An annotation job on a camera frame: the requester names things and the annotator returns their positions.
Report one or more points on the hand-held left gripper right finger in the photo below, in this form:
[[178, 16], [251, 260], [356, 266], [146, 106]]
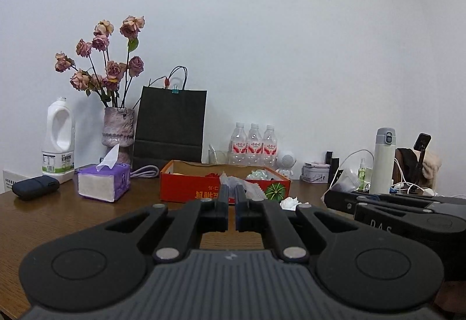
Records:
[[242, 210]]

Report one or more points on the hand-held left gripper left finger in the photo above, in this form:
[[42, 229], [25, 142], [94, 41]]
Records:
[[222, 210]]

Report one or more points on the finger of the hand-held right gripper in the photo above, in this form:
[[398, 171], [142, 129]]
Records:
[[338, 200], [415, 212]]

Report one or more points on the translucent white plastic piece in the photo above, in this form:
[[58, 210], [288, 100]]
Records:
[[346, 180]]

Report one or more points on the clear plastic bag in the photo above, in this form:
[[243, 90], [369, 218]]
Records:
[[253, 189]]

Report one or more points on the red wrapper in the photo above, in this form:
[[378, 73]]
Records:
[[212, 174]]

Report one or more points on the red cardboard box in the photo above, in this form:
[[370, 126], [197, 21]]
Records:
[[182, 190]]

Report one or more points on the white tissue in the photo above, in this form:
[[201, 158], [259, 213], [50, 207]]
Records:
[[293, 203]]

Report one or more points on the white charger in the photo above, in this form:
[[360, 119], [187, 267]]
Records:
[[430, 192]]

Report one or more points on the grey tin box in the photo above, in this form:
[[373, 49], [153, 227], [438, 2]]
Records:
[[315, 172]]

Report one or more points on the small green spray bottle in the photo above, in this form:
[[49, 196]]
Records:
[[362, 170]]

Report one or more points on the brown paper bag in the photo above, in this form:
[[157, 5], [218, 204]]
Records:
[[406, 167]]

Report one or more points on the beige fuzzy cloth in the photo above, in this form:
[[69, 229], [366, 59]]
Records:
[[432, 165]]

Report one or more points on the clear glass cup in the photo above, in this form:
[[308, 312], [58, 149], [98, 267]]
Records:
[[222, 157]]

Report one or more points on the clear stirrer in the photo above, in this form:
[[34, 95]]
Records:
[[213, 154]]

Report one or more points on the white thermos flask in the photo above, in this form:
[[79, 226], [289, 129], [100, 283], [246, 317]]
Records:
[[382, 163]]

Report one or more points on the clear water bottle red label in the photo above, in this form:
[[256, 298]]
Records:
[[255, 147], [270, 147], [238, 147]]

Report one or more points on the white robot figure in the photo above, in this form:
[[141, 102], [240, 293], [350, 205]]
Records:
[[287, 161]]

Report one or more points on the black phone stand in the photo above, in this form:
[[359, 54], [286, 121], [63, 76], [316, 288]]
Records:
[[422, 141]]

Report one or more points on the black paper bag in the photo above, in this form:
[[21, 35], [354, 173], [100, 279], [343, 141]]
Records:
[[167, 123]]

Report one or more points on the purple tissue pack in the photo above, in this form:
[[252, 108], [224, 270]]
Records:
[[105, 185]]

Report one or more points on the white detergent jug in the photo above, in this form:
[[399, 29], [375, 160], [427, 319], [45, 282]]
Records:
[[58, 165]]

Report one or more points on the dried pink roses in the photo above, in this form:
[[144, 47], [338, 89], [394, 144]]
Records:
[[114, 69]]

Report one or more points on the black zip case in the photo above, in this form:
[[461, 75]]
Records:
[[34, 188]]

